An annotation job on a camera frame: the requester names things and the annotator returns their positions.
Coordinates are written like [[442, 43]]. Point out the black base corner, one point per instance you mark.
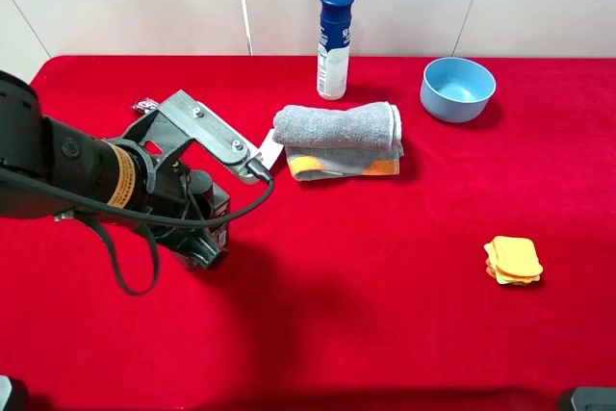
[[588, 399], [13, 394]]

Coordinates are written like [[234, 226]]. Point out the blue white spray bottle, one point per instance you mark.
[[334, 48]]

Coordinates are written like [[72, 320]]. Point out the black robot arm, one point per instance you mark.
[[51, 169]]

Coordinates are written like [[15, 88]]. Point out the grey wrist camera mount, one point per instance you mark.
[[180, 121]]

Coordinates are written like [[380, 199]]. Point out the black base corner left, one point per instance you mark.
[[13, 394]]

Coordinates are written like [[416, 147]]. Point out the chocolate bar wrapper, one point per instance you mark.
[[145, 106]]

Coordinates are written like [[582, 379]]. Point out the grey orange folded towel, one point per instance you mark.
[[325, 144]]

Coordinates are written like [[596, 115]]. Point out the toy sandwich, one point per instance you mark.
[[512, 261]]

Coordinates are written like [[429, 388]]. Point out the dark grey pump bottle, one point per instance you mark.
[[208, 201]]

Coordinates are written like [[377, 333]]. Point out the black base corner right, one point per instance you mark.
[[588, 399]]

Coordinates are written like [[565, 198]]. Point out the red tablecloth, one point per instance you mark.
[[359, 293]]

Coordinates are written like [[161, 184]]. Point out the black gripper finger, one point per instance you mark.
[[203, 249]]

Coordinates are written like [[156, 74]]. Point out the light blue bowl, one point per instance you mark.
[[456, 90]]

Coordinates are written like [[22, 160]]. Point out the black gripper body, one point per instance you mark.
[[160, 184]]

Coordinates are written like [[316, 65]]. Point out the white paper tag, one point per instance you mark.
[[270, 151]]

